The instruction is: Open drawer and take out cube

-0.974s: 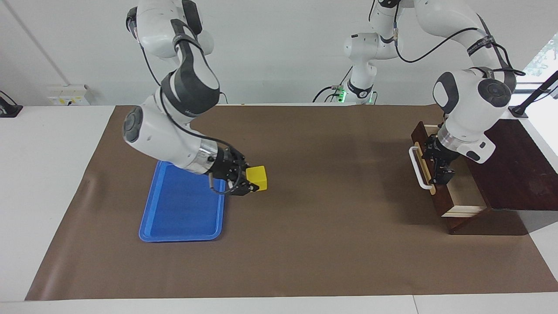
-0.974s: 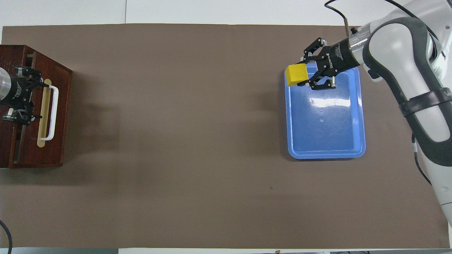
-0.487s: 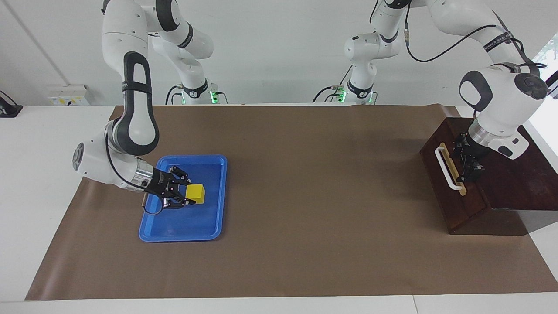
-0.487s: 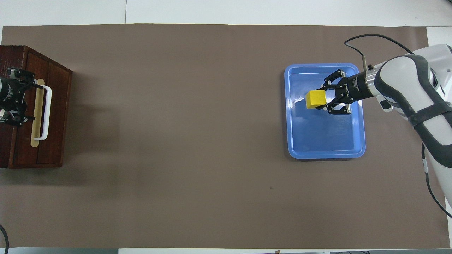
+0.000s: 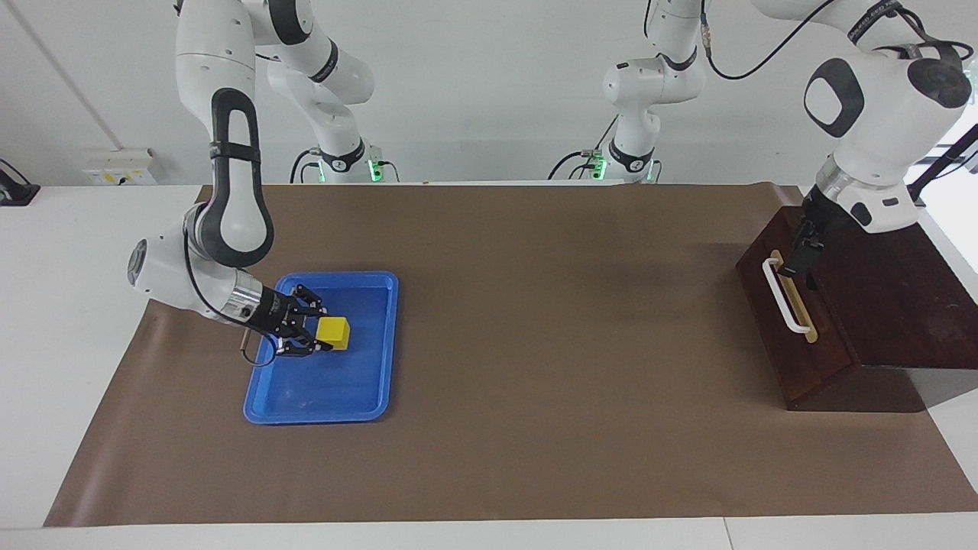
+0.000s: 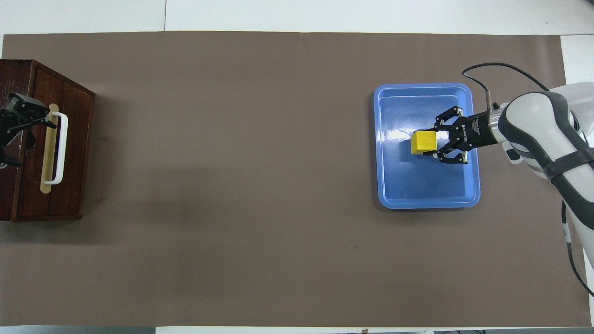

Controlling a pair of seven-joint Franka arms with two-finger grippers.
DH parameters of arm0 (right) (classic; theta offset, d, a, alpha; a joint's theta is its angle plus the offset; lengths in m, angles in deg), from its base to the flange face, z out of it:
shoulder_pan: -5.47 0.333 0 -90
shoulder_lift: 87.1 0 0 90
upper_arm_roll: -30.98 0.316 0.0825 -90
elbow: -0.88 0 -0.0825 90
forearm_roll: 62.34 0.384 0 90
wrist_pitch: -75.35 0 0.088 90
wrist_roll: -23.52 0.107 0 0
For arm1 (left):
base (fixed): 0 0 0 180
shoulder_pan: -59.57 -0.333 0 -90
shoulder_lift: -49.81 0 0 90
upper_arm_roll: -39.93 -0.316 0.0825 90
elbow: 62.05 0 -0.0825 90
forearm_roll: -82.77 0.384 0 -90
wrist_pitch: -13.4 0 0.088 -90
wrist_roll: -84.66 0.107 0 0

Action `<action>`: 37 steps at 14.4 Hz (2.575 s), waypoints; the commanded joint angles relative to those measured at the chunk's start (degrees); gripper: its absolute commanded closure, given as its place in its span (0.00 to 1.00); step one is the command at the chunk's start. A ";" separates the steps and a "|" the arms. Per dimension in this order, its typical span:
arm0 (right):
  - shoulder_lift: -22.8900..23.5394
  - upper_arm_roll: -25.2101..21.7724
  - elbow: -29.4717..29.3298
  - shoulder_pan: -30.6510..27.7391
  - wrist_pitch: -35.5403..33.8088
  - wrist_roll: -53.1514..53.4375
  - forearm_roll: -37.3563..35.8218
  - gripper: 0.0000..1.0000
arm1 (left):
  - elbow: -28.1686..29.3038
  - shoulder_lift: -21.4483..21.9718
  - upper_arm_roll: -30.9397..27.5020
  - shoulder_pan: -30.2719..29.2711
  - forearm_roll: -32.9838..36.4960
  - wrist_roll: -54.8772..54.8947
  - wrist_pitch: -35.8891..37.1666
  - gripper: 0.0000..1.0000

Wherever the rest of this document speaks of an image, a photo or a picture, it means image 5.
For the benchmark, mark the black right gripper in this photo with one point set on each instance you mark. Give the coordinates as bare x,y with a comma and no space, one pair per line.
273,315

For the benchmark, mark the dark wooden drawer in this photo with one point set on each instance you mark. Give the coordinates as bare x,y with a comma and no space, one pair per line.
810,367

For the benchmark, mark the black pole stand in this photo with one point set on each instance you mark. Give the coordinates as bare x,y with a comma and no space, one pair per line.
943,160

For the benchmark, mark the dark wooden drawer cabinet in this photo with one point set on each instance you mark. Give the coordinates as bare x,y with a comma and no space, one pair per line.
901,305

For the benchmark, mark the blue plastic tray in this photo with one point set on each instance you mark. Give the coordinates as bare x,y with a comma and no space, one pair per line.
321,389

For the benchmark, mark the brown paper table mat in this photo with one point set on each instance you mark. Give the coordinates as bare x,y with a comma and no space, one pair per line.
535,382

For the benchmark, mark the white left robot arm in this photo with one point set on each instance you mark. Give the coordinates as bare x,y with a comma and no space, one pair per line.
879,114

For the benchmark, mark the white wall socket box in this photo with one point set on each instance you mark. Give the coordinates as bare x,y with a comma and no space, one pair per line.
118,168

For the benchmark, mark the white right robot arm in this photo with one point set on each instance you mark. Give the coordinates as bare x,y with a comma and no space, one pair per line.
229,191

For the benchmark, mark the yellow cube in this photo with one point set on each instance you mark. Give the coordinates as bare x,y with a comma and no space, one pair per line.
334,334

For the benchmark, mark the black desk clamp object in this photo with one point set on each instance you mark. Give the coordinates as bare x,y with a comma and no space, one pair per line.
14,191

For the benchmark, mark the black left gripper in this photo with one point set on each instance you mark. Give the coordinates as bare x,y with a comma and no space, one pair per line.
825,212

